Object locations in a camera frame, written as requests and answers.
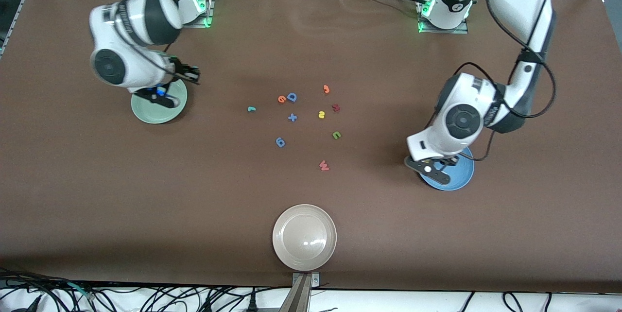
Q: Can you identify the blue plate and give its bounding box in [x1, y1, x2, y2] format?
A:
[420, 146, 475, 191]

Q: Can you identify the light green plate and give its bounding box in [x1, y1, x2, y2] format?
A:
[131, 79, 188, 124]

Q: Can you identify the brown table cover sheet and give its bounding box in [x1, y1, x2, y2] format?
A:
[0, 0, 622, 294]

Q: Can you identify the beige plate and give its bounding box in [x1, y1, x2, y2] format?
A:
[272, 204, 337, 272]

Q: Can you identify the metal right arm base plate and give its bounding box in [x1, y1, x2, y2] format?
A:
[194, 0, 215, 28]

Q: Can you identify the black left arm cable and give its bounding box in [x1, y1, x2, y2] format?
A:
[428, 0, 557, 162]

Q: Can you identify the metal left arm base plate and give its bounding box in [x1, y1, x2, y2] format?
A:
[417, 0, 469, 35]

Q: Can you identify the grey table side rail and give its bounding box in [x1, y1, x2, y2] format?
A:
[0, 0, 31, 60]

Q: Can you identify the grey metal camera mount post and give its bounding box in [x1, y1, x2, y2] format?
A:
[279, 272, 321, 312]

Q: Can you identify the teal cable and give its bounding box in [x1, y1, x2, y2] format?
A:
[66, 280, 95, 300]

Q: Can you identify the black cable connector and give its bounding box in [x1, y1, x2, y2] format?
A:
[10, 295, 42, 312]

